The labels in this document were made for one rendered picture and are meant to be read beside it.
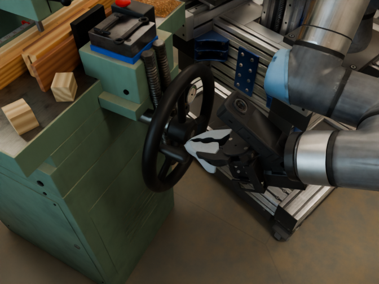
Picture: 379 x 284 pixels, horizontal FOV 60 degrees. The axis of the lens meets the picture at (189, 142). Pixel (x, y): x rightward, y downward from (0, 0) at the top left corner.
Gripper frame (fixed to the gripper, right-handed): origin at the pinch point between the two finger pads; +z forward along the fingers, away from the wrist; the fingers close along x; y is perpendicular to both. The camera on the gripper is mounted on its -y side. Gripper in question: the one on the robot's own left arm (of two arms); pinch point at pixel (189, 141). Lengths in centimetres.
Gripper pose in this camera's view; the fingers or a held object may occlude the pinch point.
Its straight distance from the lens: 58.7
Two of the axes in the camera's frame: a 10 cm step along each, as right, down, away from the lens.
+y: 4.0, 7.7, 5.0
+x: 5.1, -6.4, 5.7
